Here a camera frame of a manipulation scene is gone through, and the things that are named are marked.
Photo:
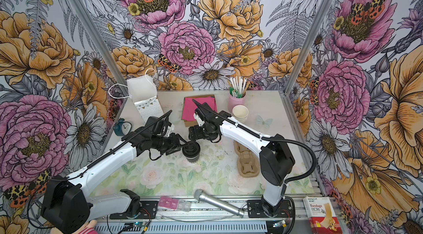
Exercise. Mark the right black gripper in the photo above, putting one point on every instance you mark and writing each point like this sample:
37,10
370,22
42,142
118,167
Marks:
194,133

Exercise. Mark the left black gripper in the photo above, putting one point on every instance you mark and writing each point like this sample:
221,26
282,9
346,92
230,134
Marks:
174,144

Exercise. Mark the black plastic cup lid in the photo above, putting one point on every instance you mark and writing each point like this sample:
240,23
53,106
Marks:
191,149

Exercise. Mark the paper coffee cup black sleeve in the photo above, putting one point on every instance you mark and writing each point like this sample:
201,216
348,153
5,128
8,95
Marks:
192,159

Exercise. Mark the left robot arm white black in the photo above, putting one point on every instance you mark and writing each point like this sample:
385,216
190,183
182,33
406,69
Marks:
67,204

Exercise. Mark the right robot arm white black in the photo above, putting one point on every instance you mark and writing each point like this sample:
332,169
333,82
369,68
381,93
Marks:
273,152

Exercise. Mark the pink napkin stack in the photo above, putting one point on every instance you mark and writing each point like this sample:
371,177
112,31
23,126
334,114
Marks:
196,108

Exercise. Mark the brown cardboard napkin tray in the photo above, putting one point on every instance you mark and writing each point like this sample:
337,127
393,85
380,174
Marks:
188,123

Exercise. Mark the pink straw holder cup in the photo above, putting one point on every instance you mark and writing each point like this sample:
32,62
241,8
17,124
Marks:
234,101

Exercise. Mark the stack of white paper cups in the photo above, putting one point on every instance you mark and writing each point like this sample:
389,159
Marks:
240,113

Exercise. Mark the silver microphone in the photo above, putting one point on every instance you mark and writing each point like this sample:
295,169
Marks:
202,196

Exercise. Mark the teal alarm clock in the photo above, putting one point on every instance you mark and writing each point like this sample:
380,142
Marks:
122,127

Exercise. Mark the brown pulp cup carrier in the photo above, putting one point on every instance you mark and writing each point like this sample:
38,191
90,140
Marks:
248,164

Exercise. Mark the pink plastic clip box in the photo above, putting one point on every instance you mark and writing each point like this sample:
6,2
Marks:
174,204

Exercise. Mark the white paper gift bag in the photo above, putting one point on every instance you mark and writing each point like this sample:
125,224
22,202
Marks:
143,93

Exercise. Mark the plush doll toy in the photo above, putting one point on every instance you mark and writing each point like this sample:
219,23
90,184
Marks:
87,228

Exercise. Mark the bandage box red white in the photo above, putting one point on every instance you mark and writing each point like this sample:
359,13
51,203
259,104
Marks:
322,216

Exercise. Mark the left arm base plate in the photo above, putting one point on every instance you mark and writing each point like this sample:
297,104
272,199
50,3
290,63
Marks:
142,210

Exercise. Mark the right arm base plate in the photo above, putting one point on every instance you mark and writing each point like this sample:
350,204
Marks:
261,209

